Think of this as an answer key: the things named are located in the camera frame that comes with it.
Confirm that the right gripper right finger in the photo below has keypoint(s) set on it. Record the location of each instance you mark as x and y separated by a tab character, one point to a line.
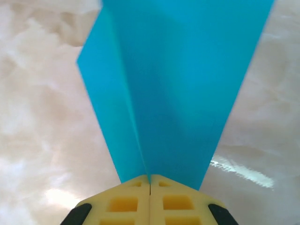
178	206

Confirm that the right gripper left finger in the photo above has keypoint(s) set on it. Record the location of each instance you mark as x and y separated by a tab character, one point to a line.
122	206

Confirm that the blue square paper sheet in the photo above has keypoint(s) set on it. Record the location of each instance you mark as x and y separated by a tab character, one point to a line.
175	93

